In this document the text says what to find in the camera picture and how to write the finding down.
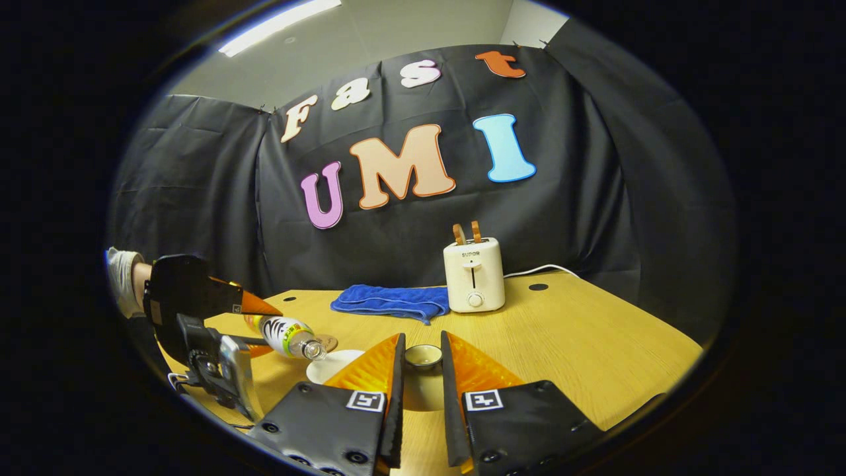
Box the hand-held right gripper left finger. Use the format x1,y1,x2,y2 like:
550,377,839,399
246,333,406,476

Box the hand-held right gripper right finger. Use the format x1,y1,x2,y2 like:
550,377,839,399
441,331,605,476

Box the white label water bottle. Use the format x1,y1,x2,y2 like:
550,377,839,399
243,314,328,361

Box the beige teacup lid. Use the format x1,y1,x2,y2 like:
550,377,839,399
402,344,445,412

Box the beige teacup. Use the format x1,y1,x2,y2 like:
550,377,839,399
306,349,366,385

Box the black backdrop cloth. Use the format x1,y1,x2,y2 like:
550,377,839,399
109,19,738,344

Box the blue towel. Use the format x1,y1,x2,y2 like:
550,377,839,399
330,284,451,326

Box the cream toaster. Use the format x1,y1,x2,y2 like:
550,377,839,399
443,238,506,313

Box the white toaster cable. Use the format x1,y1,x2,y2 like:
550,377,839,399
504,264,580,280

